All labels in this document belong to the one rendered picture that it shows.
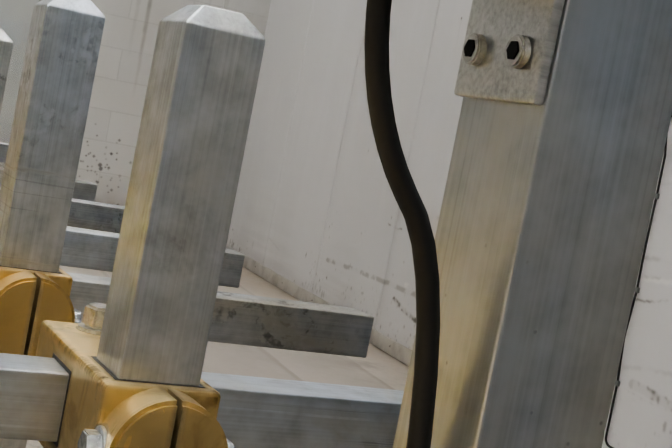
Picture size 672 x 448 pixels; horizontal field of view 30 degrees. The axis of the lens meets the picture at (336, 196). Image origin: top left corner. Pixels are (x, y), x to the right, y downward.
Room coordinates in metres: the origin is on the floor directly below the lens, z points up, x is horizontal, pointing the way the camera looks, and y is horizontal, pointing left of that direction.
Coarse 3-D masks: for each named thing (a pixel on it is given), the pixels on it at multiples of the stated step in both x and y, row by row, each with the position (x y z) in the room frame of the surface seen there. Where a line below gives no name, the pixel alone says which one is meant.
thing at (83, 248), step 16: (64, 240) 1.03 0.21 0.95; (80, 240) 1.04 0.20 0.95; (96, 240) 1.04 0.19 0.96; (112, 240) 1.05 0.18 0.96; (64, 256) 1.03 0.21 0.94; (80, 256) 1.04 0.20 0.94; (96, 256) 1.04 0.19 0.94; (112, 256) 1.05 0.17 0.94; (224, 256) 1.10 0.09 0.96; (240, 256) 1.10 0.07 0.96; (224, 272) 1.10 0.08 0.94; (240, 272) 1.10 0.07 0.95
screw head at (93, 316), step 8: (88, 304) 0.58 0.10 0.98; (96, 304) 0.59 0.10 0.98; (104, 304) 0.59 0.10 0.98; (88, 312) 0.58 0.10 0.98; (96, 312) 0.58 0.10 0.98; (104, 312) 0.58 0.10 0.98; (88, 320) 0.58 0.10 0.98; (96, 320) 0.58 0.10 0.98; (80, 328) 0.58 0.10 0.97; (88, 328) 0.58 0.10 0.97; (96, 328) 0.58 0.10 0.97
